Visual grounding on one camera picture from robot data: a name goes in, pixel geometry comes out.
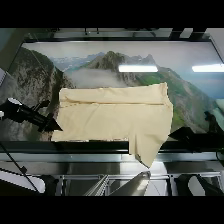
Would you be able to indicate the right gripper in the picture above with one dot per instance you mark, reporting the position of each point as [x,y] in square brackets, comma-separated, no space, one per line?
[183,134]

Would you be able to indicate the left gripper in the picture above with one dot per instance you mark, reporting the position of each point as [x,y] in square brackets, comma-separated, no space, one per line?
[49,124]

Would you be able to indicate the cream shirt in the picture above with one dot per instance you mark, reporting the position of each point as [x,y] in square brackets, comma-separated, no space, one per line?
[116,116]

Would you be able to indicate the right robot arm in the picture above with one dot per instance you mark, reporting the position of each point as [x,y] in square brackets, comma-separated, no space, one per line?
[206,138]

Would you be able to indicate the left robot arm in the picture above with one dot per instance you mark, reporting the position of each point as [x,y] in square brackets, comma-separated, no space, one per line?
[20,112]

